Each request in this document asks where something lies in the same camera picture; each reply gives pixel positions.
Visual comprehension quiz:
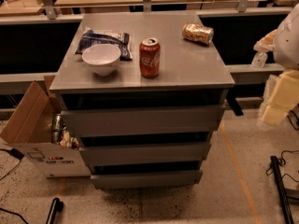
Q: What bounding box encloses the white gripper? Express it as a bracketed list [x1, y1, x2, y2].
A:
[260, 70, 299, 126]

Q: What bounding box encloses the grey bottom drawer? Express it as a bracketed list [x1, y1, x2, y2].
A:
[91, 170, 203, 189]

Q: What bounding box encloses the grey drawer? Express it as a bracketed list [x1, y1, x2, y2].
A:
[91, 170, 203, 189]
[62, 105, 224, 137]
[79, 142, 211, 166]

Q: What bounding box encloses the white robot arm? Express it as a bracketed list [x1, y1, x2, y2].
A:
[253, 4, 299, 126]

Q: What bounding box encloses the grey top drawer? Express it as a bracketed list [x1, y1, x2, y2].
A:
[62, 105, 224, 137]

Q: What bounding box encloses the grey middle drawer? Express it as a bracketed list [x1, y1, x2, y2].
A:
[79, 142, 211, 166]

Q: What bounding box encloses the grey drawer cabinet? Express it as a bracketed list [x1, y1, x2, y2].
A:
[50, 11, 235, 176]

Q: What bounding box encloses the open cardboard box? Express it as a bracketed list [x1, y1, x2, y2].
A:
[0, 76, 91, 178]

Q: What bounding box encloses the black tripod leg right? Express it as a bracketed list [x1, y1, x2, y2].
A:
[270, 156, 294, 224]

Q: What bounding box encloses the clear sanitizer pump bottle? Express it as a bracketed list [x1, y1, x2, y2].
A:
[251, 51, 268, 68]

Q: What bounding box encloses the gold can lying down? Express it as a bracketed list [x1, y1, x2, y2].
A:
[182, 22, 214, 45]

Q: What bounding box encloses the red coca-cola can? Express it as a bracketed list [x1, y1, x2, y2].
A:
[139, 37, 161, 78]

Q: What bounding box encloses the white bowl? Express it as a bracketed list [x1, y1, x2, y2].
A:
[82, 44, 121, 76]

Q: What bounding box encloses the blue chip bag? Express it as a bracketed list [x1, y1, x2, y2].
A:
[75, 28, 132, 61]

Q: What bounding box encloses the silver can in box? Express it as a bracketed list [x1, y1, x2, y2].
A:
[51, 114, 62, 143]

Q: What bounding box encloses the black stand bottom left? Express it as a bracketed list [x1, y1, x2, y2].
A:
[46, 198, 64, 224]

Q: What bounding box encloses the black cable right floor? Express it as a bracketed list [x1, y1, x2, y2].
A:
[265, 109, 299, 184]

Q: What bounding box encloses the black cable floor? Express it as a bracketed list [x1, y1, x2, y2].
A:
[0, 147, 31, 224]
[265, 109, 299, 184]

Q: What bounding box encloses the black cable left floor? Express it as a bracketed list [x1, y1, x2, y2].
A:
[0, 147, 31, 224]

